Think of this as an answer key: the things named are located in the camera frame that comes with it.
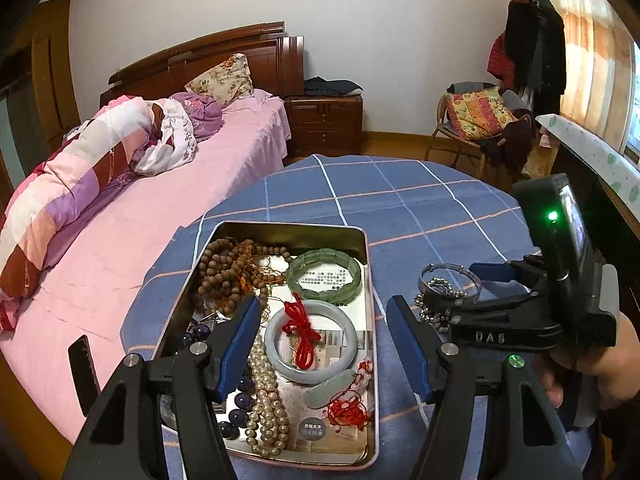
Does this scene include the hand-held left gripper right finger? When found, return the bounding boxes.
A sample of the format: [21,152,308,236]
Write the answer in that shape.
[385,294,583,480]

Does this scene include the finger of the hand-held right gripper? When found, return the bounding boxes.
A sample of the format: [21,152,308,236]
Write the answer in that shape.
[469,255,548,293]
[446,290,543,328]

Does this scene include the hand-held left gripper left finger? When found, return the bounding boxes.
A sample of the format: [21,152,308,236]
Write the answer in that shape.
[62,294,262,480]

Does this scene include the silver bead necklace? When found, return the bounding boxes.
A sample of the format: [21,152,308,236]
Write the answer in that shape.
[415,277,471,333]

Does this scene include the silver bangle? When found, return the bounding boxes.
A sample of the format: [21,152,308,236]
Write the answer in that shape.
[419,262,482,306]

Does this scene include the red knotted cord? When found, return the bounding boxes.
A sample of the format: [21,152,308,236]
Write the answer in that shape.
[281,292,323,371]

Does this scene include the pale jade bangle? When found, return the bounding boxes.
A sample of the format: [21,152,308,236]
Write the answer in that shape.
[263,300,358,386]

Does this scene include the pearl necklace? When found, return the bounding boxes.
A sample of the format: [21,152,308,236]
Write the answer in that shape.
[245,332,292,458]

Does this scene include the purple bead bracelet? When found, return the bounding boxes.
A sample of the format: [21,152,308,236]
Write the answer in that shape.
[180,322,256,441]

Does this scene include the pale jade pendant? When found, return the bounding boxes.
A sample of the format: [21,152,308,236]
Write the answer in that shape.
[304,356,375,432]

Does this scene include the pink tin box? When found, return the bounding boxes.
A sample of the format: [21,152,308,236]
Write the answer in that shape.
[150,220,381,468]

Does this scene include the person's right hand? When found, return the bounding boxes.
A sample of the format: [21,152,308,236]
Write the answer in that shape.
[539,317,640,411]

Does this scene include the printed paper sheet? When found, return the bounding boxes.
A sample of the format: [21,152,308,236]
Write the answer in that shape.
[265,260,373,456]

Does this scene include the dark wooden desk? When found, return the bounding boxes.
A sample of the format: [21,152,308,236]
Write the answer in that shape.
[550,132,640,281]

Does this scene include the blue checked tablecloth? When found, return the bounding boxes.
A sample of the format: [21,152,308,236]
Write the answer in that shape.
[120,154,601,480]

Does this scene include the white patterned desk cover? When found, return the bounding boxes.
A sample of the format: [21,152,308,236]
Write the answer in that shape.
[535,114,640,211]

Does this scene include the dark garment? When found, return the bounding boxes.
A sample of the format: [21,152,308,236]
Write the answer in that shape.
[482,117,536,173]

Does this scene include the wooden chair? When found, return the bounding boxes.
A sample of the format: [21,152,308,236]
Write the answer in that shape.
[424,92,536,178]

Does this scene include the yellow patterned cushion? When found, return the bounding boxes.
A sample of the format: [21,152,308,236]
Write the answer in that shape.
[445,86,518,140]

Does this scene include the window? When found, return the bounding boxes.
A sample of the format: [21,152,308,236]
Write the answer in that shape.
[625,40,640,156]

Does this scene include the bed with pink sheet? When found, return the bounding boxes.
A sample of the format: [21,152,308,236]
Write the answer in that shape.
[0,87,292,456]

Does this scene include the white floral garment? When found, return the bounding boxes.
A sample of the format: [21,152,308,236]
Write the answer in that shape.
[132,99,198,177]

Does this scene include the purple garment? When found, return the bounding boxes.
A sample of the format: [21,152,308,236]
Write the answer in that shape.
[170,91,225,141]

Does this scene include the wooden nightstand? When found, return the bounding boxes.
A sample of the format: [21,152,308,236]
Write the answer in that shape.
[284,92,364,158]

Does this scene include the pink patchwork quilt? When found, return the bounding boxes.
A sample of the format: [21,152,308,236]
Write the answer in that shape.
[0,97,166,331]

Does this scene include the striped curtain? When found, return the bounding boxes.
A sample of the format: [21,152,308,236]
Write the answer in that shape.
[520,0,640,156]

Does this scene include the hanging clothes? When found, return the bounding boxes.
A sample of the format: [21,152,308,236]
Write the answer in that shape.
[487,0,567,106]

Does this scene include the dark folded clothes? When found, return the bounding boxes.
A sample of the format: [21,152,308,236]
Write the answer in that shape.
[302,76,364,97]

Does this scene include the floral pillow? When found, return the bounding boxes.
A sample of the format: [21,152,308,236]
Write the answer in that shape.
[185,52,253,108]

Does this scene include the wooden headboard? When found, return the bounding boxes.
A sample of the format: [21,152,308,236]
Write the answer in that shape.
[99,21,306,111]

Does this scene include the wooden wardrobe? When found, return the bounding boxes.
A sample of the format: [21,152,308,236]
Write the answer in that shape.
[0,0,81,196]

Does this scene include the wooden bead necklace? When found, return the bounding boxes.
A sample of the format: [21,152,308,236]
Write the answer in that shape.
[192,239,295,318]

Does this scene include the green jade bracelet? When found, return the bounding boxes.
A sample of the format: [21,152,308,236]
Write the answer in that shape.
[285,249,362,306]

